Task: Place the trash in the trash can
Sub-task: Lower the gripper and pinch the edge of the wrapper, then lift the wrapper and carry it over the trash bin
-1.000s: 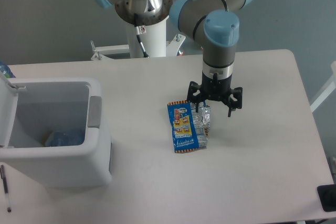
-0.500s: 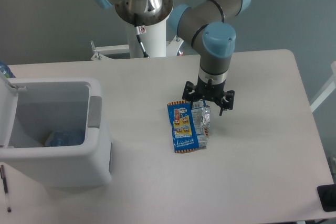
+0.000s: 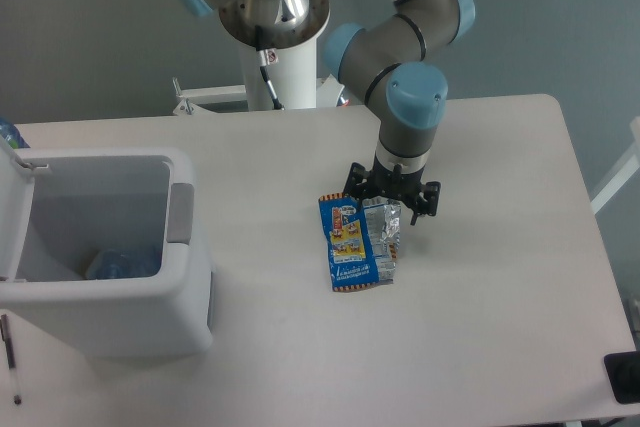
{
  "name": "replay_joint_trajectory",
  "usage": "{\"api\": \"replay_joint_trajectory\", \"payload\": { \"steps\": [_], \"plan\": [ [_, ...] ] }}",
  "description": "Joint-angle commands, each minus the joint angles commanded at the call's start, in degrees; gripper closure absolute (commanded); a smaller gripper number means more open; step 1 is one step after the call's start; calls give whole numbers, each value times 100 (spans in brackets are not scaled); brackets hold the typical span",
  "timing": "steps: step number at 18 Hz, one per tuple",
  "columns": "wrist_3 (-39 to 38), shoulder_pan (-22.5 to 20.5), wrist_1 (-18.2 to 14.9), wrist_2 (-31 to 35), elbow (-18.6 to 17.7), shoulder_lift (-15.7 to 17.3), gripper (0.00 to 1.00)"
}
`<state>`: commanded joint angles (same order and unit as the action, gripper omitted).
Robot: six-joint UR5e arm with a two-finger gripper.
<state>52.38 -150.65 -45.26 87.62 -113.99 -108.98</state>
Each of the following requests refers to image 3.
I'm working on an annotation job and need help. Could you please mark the white pedestal foot middle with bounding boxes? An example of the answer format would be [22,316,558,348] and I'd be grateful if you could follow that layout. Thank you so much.
[316,75,350,108]

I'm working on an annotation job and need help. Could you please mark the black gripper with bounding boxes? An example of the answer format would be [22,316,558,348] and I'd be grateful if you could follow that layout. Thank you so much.
[342,157,442,226]

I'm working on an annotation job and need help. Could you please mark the white trash can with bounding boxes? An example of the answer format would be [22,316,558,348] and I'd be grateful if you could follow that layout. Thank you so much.
[1,146,213,357]

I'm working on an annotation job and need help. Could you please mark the black white pen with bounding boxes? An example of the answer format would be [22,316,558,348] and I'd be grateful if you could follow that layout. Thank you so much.
[1,314,22,406]

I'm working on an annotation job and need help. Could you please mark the blue foil snack wrapper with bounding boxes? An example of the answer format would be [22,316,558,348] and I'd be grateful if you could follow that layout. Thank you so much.
[318,193,401,292]

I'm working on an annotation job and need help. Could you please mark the white pedestal foot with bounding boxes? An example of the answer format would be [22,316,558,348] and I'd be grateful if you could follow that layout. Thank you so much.
[172,77,248,116]
[316,75,350,108]

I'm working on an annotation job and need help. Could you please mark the crushed clear plastic bottle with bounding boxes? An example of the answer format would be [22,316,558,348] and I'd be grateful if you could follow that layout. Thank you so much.
[85,246,162,280]

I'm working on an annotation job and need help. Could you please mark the white pedestal foot left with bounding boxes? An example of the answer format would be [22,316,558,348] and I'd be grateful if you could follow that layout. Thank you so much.
[172,77,248,116]

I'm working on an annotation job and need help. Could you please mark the white frame bar right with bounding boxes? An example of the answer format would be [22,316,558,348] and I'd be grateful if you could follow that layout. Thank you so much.
[590,117,639,215]

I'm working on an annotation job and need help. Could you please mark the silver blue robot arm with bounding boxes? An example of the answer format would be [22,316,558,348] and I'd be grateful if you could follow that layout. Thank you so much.
[180,0,476,218]

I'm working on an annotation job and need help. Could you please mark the black cable on pedestal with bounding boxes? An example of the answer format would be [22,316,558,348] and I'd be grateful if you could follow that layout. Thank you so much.
[253,24,286,112]

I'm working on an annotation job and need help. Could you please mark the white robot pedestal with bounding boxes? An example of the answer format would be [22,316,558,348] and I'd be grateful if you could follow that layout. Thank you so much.
[230,13,329,111]

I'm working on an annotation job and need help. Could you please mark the blue bottle behind bin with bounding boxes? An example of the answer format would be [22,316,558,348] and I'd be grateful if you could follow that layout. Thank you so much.
[0,117,30,149]

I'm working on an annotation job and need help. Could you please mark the black device at edge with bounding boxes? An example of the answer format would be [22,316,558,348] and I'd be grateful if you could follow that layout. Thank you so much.
[604,351,639,405]

